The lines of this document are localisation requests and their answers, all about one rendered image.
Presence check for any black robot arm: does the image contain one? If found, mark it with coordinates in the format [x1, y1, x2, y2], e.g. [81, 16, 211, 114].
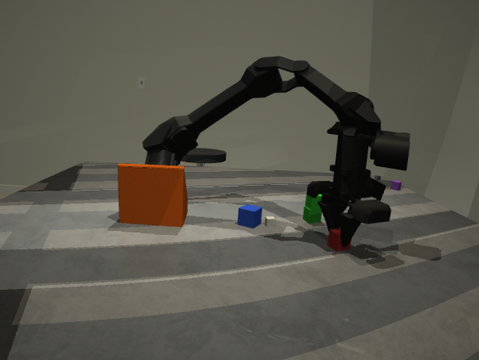
[143, 56, 410, 171]

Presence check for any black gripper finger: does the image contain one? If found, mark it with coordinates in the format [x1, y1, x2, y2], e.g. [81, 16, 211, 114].
[318, 201, 347, 232]
[339, 212, 361, 247]

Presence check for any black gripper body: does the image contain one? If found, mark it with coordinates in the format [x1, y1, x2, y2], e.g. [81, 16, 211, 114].
[307, 160, 391, 224]

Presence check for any small purple cube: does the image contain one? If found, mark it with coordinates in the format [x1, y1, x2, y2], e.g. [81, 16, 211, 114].
[390, 180, 402, 190]

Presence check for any blue cube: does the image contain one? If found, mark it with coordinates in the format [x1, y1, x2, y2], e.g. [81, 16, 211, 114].
[238, 204, 262, 228]

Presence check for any green block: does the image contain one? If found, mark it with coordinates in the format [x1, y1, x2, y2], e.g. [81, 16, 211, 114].
[306, 193, 322, 210]
[303, 206, 322, 224]

